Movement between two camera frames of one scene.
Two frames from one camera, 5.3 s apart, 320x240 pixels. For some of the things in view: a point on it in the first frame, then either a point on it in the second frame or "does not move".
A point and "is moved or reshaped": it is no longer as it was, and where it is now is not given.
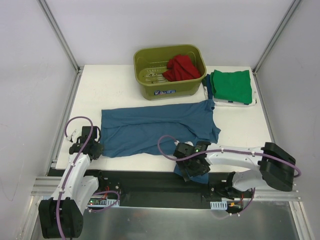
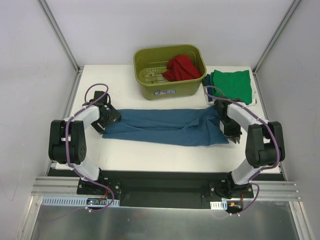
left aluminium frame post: (47, 12) does not move
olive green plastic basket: (169, 71) does not move
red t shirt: (181, 67) does not move
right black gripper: (191, 169) -> (231, 130)
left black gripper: (94, 150) -> (108, 121)
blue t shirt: (136, 132) is moved or reshaped
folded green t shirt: (232, 86) does not move
